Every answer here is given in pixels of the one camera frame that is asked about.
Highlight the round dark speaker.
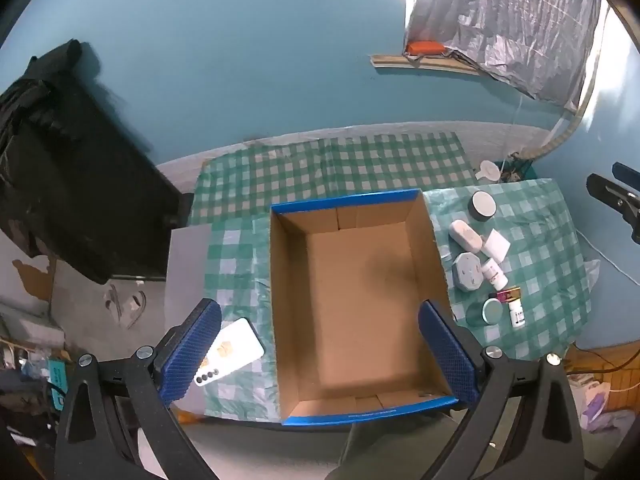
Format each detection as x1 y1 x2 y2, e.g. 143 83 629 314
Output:
468 191 497 223

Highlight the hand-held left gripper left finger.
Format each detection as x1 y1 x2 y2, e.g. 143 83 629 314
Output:
54 298 236 480

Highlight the round green tin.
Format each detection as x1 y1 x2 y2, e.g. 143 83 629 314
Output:
467 298 503 327

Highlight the purple cloth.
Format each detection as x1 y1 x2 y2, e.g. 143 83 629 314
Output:
580 392 636 431

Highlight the grey round device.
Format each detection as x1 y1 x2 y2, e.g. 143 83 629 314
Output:
452 252 483 291

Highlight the white plastic bag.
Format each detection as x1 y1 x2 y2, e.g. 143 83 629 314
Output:
582 259 601 301

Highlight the white cable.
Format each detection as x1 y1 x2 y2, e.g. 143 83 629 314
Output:
575 227 640 286

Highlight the green white checked tablecloth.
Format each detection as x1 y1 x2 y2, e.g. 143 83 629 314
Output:
189 131 593 423

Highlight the clear slipper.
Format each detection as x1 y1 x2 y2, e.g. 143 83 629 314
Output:
125 290 147 330
102 284 126 321

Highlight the blue-rimmed cardboard box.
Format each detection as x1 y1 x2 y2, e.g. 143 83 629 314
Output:
269 188 458 427

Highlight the curved wooden strip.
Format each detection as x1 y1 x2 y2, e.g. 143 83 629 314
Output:
530 75 596 161

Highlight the white pill bottle red label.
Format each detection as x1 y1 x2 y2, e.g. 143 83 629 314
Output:
481 258 509 290

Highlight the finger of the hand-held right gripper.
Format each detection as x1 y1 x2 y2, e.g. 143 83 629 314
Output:
586 173 640 246
612 162 640 187

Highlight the orange object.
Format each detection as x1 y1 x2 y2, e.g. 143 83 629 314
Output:
405 40 446 56

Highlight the small white bottle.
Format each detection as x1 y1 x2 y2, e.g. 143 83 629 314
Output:
507 297 526 330

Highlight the teal box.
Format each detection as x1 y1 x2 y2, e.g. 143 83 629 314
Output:
47 360 71 406

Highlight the white square charger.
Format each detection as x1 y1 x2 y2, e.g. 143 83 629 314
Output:
481 228 511 263

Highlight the silver tarp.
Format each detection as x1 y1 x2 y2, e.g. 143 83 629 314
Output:
402 0 603 111

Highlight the black plastic cover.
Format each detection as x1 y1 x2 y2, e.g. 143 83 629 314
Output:
0 38 193 283

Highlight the white smartphone with gold stickers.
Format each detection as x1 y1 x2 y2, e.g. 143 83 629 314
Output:
195 317 265 387

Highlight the wooden ledge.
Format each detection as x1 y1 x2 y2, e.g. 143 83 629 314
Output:
370 54 483 77

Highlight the white oval device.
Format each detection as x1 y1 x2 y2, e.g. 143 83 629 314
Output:
448 220 483 253

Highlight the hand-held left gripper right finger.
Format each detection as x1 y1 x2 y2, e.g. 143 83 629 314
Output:
330 299 586 480

